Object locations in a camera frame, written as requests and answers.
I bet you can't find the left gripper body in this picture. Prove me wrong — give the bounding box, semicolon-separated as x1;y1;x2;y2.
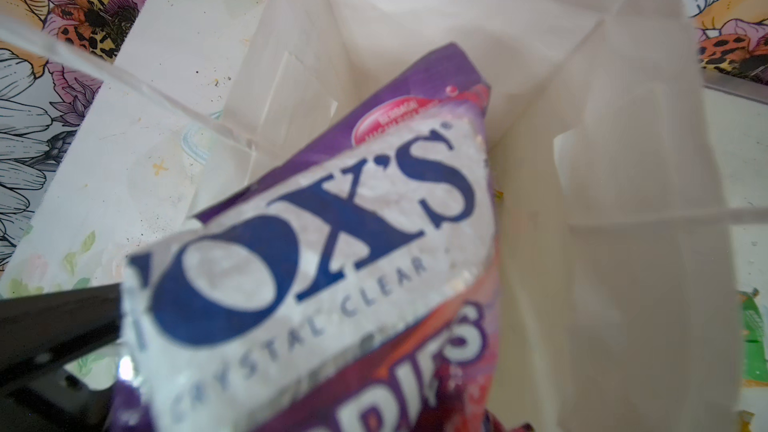
1;284;121;431

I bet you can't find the purple pink snack bag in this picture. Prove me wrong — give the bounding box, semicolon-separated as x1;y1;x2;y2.
111;43;502;431

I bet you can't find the white paper bag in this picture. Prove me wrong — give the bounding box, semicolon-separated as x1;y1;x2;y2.
0;0;768;432

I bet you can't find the green snack bag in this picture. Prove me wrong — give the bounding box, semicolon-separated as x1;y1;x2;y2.
738;289;767;388

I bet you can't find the yellow snack bag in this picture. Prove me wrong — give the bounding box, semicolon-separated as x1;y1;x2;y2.
737;410;755;432

